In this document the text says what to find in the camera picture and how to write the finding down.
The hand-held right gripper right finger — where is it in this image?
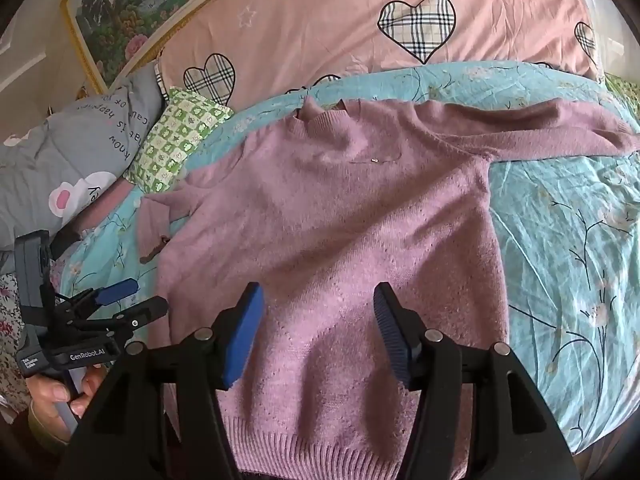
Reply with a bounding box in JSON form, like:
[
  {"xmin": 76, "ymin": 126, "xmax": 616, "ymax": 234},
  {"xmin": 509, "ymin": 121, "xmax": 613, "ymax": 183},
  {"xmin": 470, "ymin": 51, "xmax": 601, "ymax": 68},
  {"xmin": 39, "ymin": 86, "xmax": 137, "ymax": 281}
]
[{"xmin": 372, "ymin": 281, "xmax": 581, "ymax": 480}]

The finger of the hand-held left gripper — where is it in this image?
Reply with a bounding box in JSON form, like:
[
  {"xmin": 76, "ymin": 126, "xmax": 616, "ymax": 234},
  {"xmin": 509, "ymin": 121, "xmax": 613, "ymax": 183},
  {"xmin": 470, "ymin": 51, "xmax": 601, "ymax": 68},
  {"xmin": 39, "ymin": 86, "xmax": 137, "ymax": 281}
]
[
  {"xmin": 62, "ymin": 278, "xmax": 140, "ymax": 313},
  {"xmin": 75, "ymin": 296, "xmax": 169, "ymax": 342}
]

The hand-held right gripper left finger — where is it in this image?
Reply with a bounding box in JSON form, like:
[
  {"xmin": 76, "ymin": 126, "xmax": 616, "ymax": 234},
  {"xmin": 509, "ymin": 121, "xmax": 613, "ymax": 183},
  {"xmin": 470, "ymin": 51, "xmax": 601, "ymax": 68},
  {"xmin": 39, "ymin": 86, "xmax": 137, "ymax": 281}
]
[{"xmin": 57, "ymin": 281, "xmax": 265, "ymax": 480}]

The purple knitted sweater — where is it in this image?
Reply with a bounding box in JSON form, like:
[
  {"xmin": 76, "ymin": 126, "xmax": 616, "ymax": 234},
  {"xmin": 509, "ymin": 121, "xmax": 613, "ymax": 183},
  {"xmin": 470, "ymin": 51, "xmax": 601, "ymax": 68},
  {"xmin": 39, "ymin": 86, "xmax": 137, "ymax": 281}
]
[{"xmin": 137, "ymin": 95, "xmax": 640, "ymax": 480}]

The person's left hand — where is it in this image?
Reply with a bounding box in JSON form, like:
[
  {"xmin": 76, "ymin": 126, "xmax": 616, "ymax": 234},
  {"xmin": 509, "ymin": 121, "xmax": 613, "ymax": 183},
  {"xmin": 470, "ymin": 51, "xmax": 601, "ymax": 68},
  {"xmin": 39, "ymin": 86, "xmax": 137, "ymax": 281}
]
[{"xmin": 25, "ymin": 362, "xmax": 108, "ymax": 443}]

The floral patterned cloth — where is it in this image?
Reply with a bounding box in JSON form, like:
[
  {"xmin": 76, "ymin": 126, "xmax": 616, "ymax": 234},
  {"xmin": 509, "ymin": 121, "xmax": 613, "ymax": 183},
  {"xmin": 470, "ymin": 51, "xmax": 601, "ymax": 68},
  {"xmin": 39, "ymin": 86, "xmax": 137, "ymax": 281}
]
[{"xmin": 0, "ymin": 270, "xmax": 31, "ymax": 411}]

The pink cloth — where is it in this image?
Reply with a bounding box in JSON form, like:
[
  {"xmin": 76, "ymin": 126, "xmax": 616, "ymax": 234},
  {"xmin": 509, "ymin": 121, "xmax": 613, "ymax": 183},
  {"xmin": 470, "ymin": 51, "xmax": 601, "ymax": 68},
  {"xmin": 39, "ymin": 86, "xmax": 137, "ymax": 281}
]
[{"xmin": 50, "ymin": 177, "xmax": 136, "ymax": 256}]

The grey printed pillow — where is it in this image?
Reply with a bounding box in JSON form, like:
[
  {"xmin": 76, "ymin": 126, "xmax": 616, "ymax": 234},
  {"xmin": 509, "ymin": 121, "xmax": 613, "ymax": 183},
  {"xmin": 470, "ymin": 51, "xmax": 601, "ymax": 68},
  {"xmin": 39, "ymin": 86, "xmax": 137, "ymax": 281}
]
[{"xmin": 0, "ymin": 65, "xmax": 166, "ymax": 256}]

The green checked pillow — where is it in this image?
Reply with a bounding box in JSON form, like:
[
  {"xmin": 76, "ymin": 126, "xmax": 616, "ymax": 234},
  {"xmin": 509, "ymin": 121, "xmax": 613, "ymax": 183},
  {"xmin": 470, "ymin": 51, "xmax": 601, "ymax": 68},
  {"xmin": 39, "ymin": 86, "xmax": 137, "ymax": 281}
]
[{"xmin": 122, "ymin": 87, "xmax": 235, "ymax": 193}]

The blue floral bedsheet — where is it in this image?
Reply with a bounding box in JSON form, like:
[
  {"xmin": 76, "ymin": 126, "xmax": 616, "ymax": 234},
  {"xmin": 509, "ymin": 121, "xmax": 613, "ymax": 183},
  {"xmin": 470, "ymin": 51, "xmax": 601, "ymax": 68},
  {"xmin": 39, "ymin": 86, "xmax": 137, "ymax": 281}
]
[{"xmin": 50, "ymin": 60, "xmax": 640, "ymax": 456}]

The framed landscape painting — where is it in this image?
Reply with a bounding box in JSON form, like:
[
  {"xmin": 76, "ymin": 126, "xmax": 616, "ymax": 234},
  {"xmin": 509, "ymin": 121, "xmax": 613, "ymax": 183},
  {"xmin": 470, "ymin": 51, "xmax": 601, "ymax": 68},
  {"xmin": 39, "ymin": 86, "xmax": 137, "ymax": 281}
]
[{"xmin": 60, "ymin": 0, "xmax": 281, "ymax": 91}]

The pink heart-print quilt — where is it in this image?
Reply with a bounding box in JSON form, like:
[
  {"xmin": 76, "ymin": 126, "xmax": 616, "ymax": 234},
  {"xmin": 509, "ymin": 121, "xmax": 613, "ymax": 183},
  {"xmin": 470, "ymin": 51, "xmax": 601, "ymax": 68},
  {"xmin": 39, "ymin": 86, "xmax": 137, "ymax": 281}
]
[{"xmin": 155, "ymin": 0, "xmax": 608, "ymax": 111}]

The white sheer curtain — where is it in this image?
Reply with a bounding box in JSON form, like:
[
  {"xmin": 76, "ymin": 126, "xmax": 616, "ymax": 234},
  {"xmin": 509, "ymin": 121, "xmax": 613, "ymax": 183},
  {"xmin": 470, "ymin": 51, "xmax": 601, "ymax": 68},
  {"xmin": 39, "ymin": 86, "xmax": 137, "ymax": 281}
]
[{"xmin": 575, "ymin": 0, "xmax": 640, "ymax": 126}]

